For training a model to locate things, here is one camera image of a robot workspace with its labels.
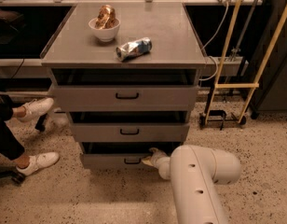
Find crumpled brown chip bag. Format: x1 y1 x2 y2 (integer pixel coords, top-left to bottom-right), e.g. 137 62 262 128
95 5 116 29

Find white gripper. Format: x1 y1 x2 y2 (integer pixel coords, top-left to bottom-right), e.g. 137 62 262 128
142 147 170 170

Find white sneaker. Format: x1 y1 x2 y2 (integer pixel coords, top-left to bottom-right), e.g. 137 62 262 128
18 98 54 122
16 152 60 176

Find grey drawer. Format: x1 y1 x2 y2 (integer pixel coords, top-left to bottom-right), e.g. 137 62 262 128
80 142 182 170
71 123 189 143
53 86 198 112

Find yellow hand cart frame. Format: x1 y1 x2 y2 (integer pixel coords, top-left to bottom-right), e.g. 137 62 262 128
198 0 287 130

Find crushed silver blue can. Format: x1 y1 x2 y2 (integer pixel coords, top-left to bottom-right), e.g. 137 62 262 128
116 37 152 62

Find grey drawer cabinet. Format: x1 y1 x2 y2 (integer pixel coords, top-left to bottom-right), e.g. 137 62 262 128
39 2 207 170

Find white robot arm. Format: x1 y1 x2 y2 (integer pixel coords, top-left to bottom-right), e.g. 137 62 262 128
142 145 241 224

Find lower white sneaker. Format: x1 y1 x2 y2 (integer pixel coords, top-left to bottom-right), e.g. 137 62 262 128
16 152 60 176

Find white power cable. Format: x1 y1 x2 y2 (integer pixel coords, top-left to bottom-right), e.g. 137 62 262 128
198 0 230 82

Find upper white sneaker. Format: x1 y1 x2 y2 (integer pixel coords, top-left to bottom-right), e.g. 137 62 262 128
18 98 54 122

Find person's black trouser legs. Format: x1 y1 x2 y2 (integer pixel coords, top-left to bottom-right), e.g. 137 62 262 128
0 104 25 161

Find white ceramic bowl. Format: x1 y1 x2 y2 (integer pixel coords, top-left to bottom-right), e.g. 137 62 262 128
89 18 120 42

